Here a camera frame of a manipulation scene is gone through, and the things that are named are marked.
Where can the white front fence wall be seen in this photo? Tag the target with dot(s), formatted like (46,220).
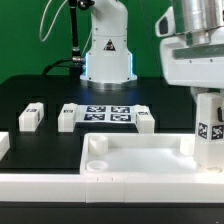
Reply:
(200,188)

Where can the black camera stand pole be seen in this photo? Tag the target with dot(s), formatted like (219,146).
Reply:
(76,69)

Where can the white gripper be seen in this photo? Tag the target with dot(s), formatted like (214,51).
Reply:
(201,66)

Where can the white desk top tray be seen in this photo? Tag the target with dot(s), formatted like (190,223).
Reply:
(121,153)

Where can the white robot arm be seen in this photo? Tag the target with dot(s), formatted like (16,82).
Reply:
(108,62)

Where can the fiducial marker sheet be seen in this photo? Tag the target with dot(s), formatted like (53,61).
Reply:
(105,114)

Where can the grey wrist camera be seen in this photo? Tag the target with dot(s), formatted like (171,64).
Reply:
(165,26)

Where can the white left fence block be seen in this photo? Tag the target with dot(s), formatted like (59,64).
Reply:
(4,143)

